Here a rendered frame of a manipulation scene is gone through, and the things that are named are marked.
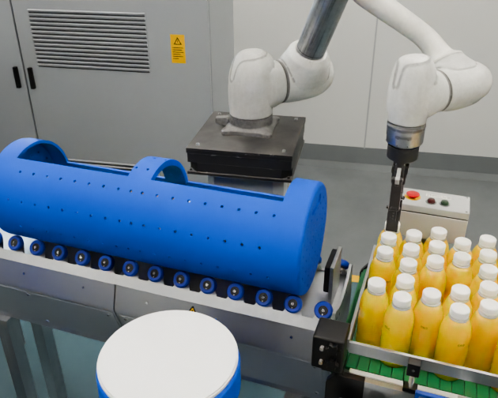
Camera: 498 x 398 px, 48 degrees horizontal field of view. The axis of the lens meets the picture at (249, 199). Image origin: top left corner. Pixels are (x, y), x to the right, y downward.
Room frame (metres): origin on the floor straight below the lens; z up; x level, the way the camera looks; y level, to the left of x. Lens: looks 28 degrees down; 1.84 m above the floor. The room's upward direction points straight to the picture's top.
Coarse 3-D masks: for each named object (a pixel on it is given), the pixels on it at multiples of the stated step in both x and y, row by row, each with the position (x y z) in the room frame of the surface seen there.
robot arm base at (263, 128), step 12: (216, 120) 1.92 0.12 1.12; (228, 120) 1.90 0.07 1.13; (240, 120) 1.84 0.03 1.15; (252, 120) 1.83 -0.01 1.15; (264, 120) 1.84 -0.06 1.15; (276, 120) 1.93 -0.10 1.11; (228, 132) 1.83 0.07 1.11; (240, 132) 1.82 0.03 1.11; (252, 132) 1.82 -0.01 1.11; (264, 132) 1.81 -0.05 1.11
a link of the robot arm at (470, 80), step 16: (368, 0) 1.44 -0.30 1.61; (384, 0) 1.44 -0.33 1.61; (384, 16) 1.43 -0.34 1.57; (400, 16) 1.42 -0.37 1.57; (416, 16) 1.43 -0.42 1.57; (400, 32) 1.43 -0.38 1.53; (416, 32) 1.41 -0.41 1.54; (432, 32) 1.40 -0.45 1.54; (432, 48) 1.38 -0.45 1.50; (448, 48) 1.37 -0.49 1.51; (448, 64) 1.31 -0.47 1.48; (464, 64) 1.31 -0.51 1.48; (480, 64) 1.34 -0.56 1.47; (464, 80) 1.28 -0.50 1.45; (480, 80) 1.30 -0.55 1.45; (464, 96) 1.27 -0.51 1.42; (480, 96) 1.30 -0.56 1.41
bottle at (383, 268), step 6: (378, 258) 1.13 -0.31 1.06; (372, 264) 1.13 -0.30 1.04; (378, 264) 1.12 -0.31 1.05; (384, 264) 1.11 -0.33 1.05; (390, 264) 1.11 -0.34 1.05; (372, 270) 1.12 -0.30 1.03; (378, 270) 1.11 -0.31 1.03; (384, 270) 1.11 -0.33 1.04; (390, 270) 1.11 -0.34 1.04; (372, 276) 1.12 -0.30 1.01; (378, 276) 1.11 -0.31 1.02; (384, 276) 1.10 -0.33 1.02; (390, 276) 1.10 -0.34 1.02; (390, 282) 1.10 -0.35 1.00
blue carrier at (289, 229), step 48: (48, 144) 1.52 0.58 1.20; (0, 192) 1.32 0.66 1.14; (48, 192) 1.28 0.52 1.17; (96, 192) 1.24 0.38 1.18; (144, 192) 1.21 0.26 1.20; (192, 192) 1.19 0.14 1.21; (240, 192) 1.37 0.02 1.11; (288, 192) 1.15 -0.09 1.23; (48, 240) 1.30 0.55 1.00; (96, 240) 1.22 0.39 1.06; (144, 240) 1.16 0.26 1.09; (192, 240) 1.12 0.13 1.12; (240, 240) 1.09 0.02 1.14; (288, 240) 1.06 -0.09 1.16; (288, 288) 1.06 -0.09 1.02
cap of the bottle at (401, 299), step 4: (396, 292) 0.97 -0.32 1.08; (400, 292) 0.97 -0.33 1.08; (404, 292) 0.97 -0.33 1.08; (396, 296) 0.95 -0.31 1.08; (400, 296) 0.95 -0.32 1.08; (404, 296) 0.95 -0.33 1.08; (408, 296) 0.95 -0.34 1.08; (396, 300) 0.94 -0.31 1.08; (400, 300) 0.94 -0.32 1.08; (404, 300) 0.94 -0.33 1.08; (408, 300) 0.94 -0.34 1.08; (396, 304) 0.94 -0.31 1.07; (400, 304) 0.94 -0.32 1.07; (404, 304) 0.94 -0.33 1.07; (408, 304) 0.94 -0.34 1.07
